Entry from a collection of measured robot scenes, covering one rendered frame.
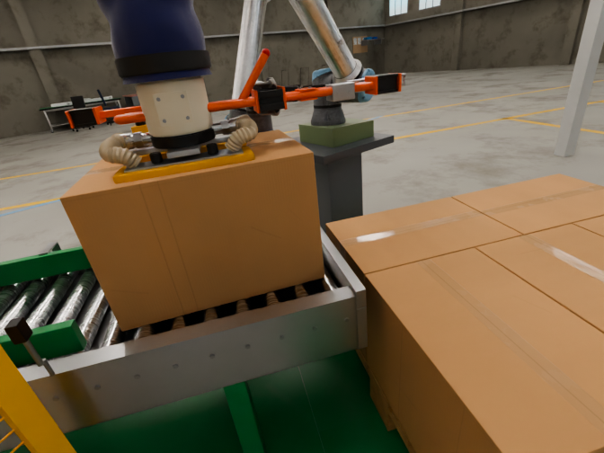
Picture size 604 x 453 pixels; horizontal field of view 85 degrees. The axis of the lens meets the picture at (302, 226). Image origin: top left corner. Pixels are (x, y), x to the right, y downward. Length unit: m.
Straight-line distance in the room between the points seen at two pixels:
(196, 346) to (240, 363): 0.13
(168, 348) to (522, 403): 0.76
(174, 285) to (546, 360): 0.90
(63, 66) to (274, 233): 13.24
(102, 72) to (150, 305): 13.22
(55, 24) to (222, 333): 13.51
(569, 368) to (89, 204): 1.09
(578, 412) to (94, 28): 14.12
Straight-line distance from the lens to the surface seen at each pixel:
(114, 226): 0.91
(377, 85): 1.07
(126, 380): 0.98
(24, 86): 13.93
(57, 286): 1.46
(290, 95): 0.99
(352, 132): 1.81
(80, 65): 13.99
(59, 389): 1.02
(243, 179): 0.86
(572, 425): 0.82
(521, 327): 0.97
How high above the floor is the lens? 1.16
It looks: 27 degrees down
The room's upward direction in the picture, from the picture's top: 7 degrees counter-clockwise
